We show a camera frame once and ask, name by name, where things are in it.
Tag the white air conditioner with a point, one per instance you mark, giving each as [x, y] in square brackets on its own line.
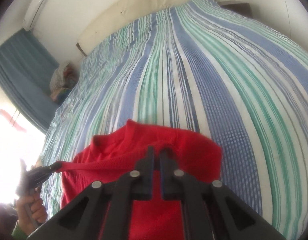
[35, 8]

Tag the person's left forearm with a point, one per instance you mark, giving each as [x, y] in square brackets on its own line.
[18, 231]

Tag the person's left hand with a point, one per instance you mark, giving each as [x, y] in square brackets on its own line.
[37, 212]

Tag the bed with striped cover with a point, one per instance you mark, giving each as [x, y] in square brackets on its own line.
[194, 80]

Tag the blue curtain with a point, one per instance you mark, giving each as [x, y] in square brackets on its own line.
[21, 67]

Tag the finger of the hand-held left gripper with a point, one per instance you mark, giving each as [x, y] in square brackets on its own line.
[54, 165]
[51, 170]

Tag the cream padded headboard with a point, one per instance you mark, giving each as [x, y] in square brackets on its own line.
[134, 12]

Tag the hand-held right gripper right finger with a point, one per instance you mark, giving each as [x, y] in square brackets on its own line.
[166, 177]

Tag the red sweater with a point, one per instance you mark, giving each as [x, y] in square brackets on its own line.
[199, 150]

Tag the pile of colourful clothes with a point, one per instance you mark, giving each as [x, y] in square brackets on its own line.
[60, 95]

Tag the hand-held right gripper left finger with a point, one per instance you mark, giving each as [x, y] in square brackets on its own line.
[147, 175]

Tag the red hanging garment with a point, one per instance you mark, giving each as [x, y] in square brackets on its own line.
[3, 113]

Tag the striped grey cloth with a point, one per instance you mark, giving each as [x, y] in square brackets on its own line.
[59, 76]

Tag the dark wooden nightstand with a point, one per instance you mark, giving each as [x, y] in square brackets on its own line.
[239, 8]

